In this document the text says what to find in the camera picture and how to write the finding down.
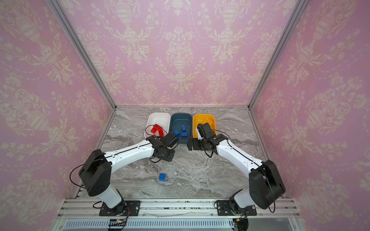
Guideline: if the yellow rounded lego 120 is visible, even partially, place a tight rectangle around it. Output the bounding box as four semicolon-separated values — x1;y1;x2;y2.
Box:
203;118;213;126

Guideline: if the red lego brick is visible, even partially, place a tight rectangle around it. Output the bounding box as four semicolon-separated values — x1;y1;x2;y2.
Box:
150;124;164;137

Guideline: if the yellow plastic bin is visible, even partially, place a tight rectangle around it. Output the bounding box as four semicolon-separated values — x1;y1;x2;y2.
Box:
193;114;217;138

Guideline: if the white plastic bin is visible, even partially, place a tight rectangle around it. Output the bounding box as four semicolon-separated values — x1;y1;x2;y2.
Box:
144;112;171;138

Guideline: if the dark teal plastic bin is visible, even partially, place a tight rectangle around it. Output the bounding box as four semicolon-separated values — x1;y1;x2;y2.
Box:
169;113;193;144

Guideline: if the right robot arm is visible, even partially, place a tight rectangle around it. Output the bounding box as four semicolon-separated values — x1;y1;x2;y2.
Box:
187;134;286;215

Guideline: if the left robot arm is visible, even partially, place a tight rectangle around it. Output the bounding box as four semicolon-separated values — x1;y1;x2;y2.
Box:
76;132;178;214

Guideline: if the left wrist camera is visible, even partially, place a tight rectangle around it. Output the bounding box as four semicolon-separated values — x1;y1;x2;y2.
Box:
161;132;179;149

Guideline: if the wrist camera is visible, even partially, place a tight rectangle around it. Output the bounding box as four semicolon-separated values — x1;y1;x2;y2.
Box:
196;123;216;140
161;132;179;149

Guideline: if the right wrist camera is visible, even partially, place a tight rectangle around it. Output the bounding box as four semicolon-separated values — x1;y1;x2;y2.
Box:
196;123;216;140

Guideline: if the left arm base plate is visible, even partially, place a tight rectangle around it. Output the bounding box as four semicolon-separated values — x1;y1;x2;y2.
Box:
99;200;141;217

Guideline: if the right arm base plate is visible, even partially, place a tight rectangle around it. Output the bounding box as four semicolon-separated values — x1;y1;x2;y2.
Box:
214;200;257;217

